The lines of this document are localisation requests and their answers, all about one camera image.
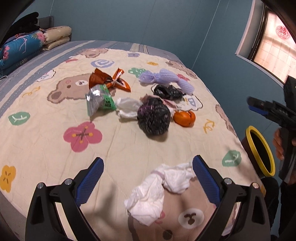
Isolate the small black plastic bag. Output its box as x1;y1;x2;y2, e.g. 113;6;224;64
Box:
152;84;185;100

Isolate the white tissue wad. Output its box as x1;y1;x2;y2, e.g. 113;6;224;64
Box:
115;97;143;120

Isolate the white paper towel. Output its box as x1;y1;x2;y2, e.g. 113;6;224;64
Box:
124;163;195;226

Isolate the grey padded headboard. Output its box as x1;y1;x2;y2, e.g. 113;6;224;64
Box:
37;16;54;29

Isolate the window with dark frame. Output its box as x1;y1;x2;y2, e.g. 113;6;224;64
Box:
235;1;295;87

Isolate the beige folded blanket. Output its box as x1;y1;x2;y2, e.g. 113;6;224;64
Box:
42;26;72;51

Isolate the large black plastic bag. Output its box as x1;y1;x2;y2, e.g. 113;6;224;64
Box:
137;96;171;136

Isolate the blue floral folded duvet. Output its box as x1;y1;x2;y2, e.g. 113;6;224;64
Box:
1;31;45;69

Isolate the yellow rimmed trash bin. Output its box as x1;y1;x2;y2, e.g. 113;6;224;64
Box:
241;126;276;179

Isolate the black clothing pile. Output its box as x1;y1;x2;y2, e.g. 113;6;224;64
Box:
7;11;40;38

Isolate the person's right hand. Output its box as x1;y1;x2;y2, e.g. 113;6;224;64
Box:
273;129;285;161

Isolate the purple foam fruit net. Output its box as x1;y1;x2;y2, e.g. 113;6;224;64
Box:
138;69;195;95

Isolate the orange snack wrapper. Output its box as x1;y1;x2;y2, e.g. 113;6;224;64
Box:
88;68;131;92

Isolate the cream bear print quilt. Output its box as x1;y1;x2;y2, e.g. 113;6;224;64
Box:
1;48;259;240

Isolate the green silver snack bag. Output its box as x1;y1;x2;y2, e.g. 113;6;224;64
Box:
85;84;116;117

